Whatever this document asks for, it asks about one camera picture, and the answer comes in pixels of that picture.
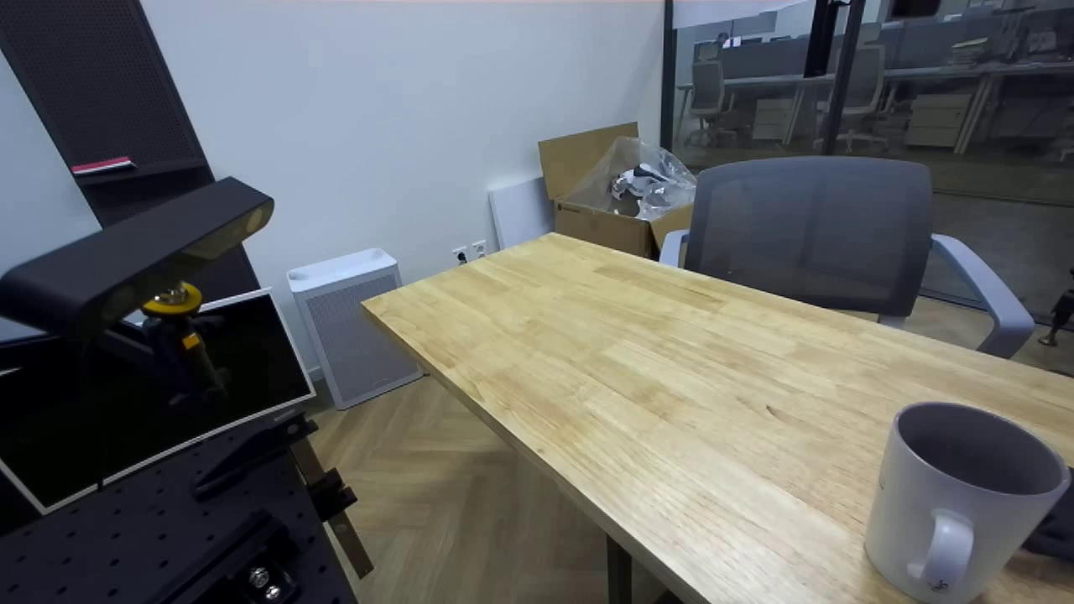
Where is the white ceramic mug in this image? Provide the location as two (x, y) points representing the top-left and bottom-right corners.
(863, 400), (1074, 604)

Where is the white flat panel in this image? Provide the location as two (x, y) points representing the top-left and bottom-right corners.
(483, 168), (554, 251)

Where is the open cardboard box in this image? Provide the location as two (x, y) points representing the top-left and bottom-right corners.
(538, 119), (700, 260)

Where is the clear crumpled plastic bag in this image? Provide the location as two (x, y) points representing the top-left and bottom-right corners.
(589, 135), (700, 222)

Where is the white air purifier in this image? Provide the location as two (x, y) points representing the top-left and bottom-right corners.
(286, 244), (427, 412)

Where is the grey mesh office chair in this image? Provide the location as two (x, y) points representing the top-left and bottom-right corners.
(659, 155), (1042, 362)

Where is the black clamp with wood strip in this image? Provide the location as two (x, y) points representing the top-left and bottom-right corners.
(294, 440), (378, 581)

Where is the black table leg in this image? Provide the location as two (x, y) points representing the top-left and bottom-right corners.
(604, 532), (634, 604)

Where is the black pole behind glass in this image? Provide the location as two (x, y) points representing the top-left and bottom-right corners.
(802, 0), (871, 155)

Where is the red label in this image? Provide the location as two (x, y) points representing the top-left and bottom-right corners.
(70, 151), (138, 181)

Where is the black optical breadboard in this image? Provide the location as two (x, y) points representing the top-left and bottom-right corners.
(0, 412), (363, 604)

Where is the black slanted beam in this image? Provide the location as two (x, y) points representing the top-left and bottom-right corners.
(0, 0), (262, 306)

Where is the office desk behind glass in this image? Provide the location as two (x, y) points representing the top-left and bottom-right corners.
(715, 44), (1074, 155)

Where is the small black stand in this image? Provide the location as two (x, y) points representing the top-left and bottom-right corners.
(1039, 264), (1074, 350)

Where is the black glove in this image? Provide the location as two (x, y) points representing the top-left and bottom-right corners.
(1024, 474), (1074, 562)

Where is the white wall outlet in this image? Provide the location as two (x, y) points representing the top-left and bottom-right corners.
(450, 236), (493, 267)

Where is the black glass partition frame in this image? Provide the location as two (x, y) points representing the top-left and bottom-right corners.
(662, 0), (683, 149)

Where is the black lever handle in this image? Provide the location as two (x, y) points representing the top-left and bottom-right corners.
(195, 412), (319, 501)

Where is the yellow knob camera mount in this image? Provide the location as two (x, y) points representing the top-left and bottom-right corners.
(138, 278), (231, 400)

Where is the black mount base with bolts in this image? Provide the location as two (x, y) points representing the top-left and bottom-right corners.
(165, 509), (305, 604)

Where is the black stereo camera bar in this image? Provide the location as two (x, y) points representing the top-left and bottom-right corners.
(0, 174), (279, 340)

